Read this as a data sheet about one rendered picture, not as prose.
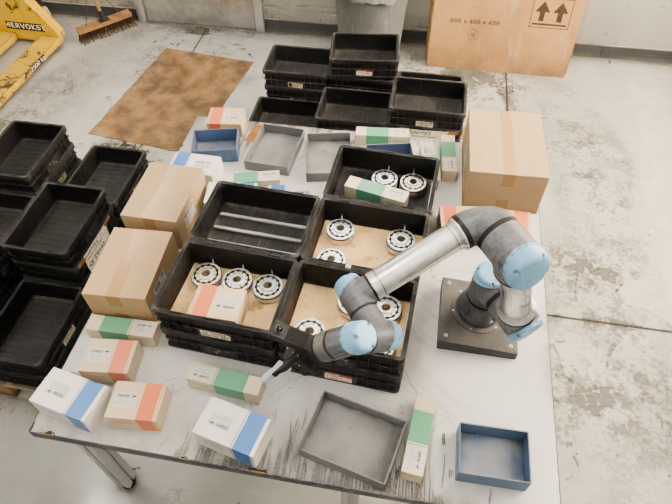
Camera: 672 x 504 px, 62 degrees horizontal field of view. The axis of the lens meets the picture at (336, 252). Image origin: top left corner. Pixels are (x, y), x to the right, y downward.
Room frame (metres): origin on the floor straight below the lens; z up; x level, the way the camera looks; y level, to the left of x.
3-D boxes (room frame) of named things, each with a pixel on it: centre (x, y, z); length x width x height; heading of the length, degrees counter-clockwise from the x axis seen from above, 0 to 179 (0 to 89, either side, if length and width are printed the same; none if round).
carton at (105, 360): (0.91, 0.74, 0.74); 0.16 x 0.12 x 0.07; 85
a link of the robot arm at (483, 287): (1.06, -0.50, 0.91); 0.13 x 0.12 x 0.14; 26
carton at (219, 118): (2.16, 0.50, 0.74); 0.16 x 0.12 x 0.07; 86
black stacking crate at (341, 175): (1.56, -0.18, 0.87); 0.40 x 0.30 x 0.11; 76
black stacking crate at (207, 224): (1.37, 0.28, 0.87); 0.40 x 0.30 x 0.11; 76
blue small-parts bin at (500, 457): (0.58, -0.44, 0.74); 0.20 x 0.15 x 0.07; 80
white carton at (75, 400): (0.77, 0.83, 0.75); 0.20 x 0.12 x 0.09; 69
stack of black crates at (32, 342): (1.32, 1.30, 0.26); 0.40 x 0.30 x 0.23; 169
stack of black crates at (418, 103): (2.55, -0.51, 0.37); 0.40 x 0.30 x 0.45; 79
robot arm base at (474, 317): (1.08, -0.49, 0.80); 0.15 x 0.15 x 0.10
